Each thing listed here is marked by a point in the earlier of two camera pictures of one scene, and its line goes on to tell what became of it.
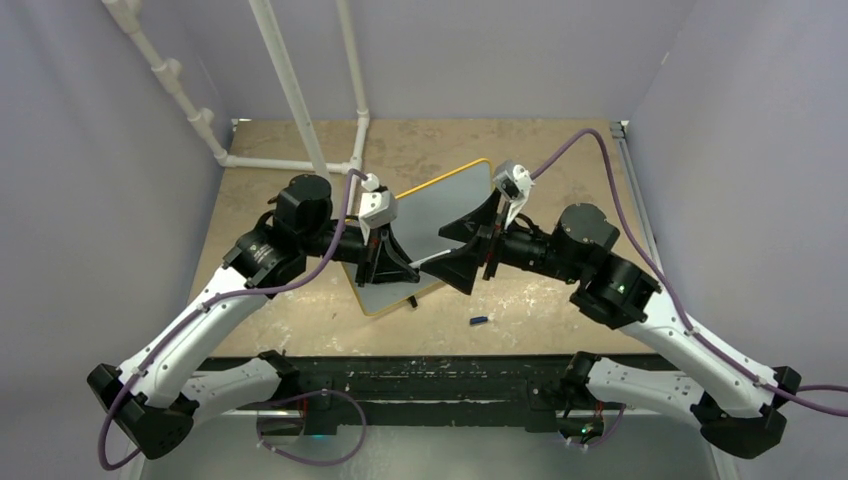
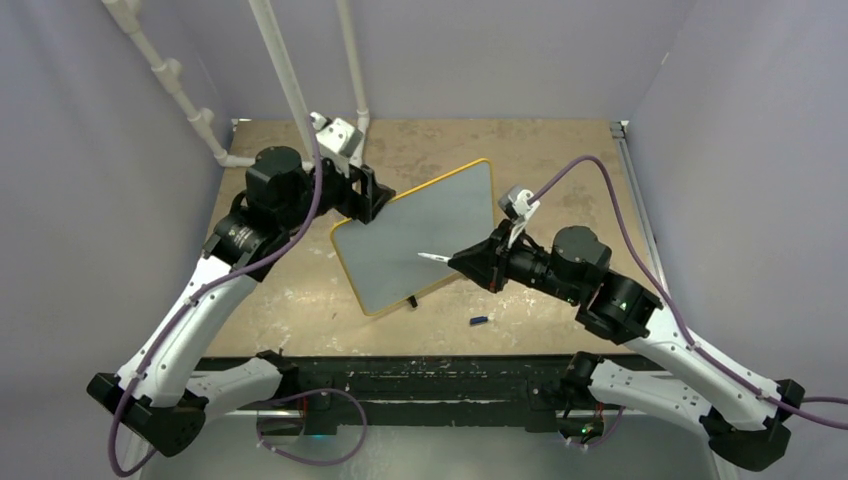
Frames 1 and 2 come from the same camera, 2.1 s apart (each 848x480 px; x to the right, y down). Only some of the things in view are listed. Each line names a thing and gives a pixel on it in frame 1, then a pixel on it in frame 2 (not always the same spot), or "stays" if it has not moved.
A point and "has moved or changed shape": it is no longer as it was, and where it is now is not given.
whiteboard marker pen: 416,264 has moved or changed shape
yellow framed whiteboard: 421,214 stays
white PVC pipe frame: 128,12 stays
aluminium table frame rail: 624,137 stays
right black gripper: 485,235 -> 487,262
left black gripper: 385,259 -> 373,195
